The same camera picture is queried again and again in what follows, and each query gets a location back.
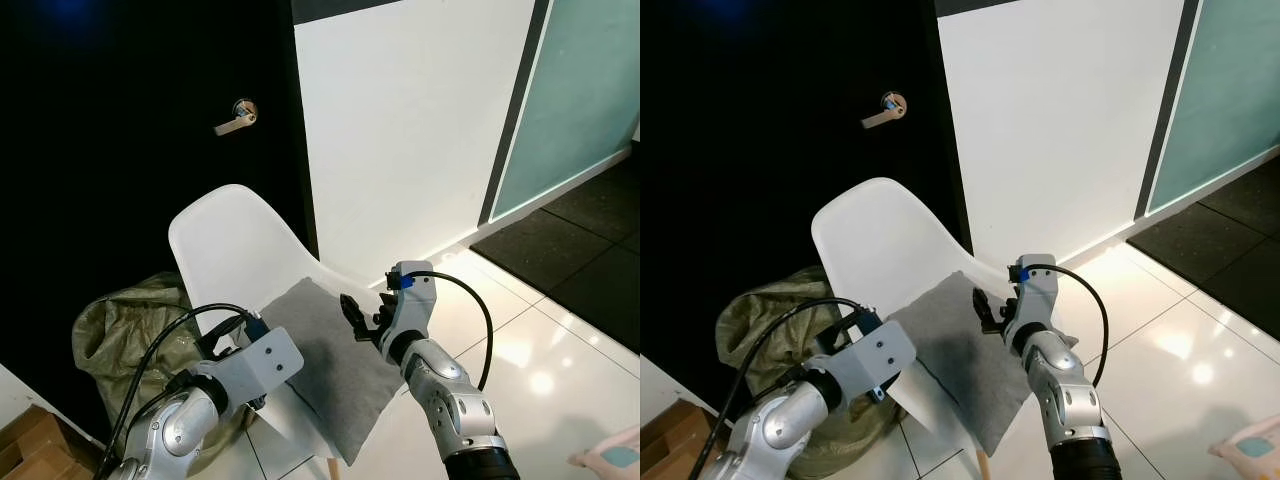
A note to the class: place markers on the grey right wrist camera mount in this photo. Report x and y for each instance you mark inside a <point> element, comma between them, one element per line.
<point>1035,295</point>
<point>415,305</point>

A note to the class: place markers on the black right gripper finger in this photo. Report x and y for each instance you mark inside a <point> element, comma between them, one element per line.
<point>354,312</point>
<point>984,305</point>

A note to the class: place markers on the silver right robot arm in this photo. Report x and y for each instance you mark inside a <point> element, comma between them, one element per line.
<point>450,400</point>
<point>1070,390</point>

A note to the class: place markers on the black door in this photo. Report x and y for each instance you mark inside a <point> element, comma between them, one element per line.
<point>760,60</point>
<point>120,60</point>

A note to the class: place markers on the brown cardboard box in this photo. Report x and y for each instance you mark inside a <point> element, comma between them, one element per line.
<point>30,450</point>
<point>670,450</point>

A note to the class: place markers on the grey square cushion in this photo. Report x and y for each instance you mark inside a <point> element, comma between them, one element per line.
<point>320,370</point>
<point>950,350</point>

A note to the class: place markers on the black wall trim strip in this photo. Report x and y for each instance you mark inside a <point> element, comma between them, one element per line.
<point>1170,90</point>
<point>515,100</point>

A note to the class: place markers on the teal wall panel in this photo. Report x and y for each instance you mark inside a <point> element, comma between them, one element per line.
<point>580,100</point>
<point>1230,90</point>

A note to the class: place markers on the green woven sack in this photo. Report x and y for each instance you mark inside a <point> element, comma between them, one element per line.
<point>760,320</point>
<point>120,330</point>

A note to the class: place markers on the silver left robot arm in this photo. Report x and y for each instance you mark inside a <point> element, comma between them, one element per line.
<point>175,430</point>
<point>790,425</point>

